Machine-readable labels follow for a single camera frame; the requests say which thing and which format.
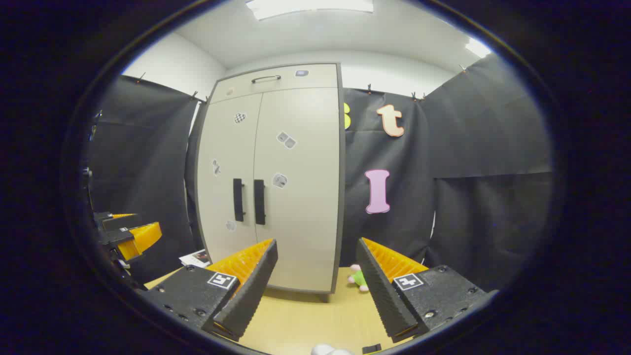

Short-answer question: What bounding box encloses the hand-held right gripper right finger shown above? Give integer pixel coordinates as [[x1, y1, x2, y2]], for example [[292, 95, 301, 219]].
[[356, 237, 493, 344]]

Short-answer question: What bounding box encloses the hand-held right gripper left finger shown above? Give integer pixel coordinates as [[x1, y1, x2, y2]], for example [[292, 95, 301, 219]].
[[136, 239, 279, 342]]

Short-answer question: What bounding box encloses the grey door with square stickers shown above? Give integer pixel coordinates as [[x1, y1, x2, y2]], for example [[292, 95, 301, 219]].
[[254, 88, 341, 292]]

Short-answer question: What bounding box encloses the black bar door handle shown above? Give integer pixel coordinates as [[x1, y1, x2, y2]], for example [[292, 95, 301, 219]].
[[233, 178, 245, 222], [254, 179, 266, 225]]

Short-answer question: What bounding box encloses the grey double-door shoe cabinet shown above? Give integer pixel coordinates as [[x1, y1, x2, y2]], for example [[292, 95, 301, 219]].
[[195, 62, 346, 302]]

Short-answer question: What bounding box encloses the grey door with checkered sticker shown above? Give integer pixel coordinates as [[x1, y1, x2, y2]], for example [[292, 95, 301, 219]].
[[197, 94, 263, 264]]

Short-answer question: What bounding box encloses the grey cabinet drawer front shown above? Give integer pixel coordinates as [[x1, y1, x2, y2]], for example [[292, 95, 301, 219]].
[[211, 64, 339, 103]]

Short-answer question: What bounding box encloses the pink and green plush toy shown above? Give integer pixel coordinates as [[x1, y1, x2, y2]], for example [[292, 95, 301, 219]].
[[348, 264, 370, 292]]

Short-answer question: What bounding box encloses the white printed booklet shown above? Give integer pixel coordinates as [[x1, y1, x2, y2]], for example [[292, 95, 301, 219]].
[[178, 249, 211, 269]]

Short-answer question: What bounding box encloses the small white object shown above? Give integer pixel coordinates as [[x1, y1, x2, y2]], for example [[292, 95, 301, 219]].
[[311, 344, 354, 355]]

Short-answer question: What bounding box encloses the black backdrop cloth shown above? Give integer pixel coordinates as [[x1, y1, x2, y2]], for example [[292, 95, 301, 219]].
[[86, 53, 554, 291]]

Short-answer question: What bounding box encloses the narrow ceiling light strip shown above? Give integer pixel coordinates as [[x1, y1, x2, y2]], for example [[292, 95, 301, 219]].
[[465, 38, 492, 58]]

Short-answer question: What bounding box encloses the large ceiling light panel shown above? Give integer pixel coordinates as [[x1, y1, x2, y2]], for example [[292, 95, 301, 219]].
[[245, 0, 374, 20]]

